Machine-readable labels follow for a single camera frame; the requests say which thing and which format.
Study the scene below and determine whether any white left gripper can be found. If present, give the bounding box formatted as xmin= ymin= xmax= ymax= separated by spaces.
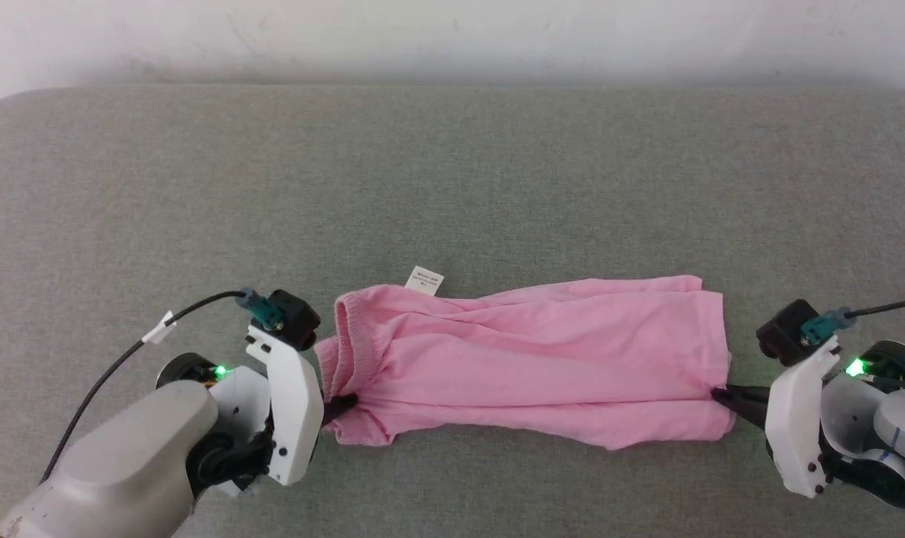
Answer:
xmin=244 ymin=325 xmax=358 ymax=487

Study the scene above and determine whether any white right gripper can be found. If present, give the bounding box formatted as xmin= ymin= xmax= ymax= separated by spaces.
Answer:
xmin=709 ymin=336 xmax=842 ymax=498

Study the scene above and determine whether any pink garment with white label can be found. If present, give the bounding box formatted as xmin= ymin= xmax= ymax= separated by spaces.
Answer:
xmin=314 ymin=265 xmax=738 ymax=452

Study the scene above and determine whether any grey fabric sofa cushion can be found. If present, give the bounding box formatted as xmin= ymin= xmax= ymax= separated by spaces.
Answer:
xmin=0 ymin=84 xmax=905 ymax=538

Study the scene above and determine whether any black cable with teal plug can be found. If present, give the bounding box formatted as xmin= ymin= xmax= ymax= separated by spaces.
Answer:
xmin=40 ymin=288 xmax=285 ymax=485
xmin=799 ymin=294 xmax=905 ymax=346

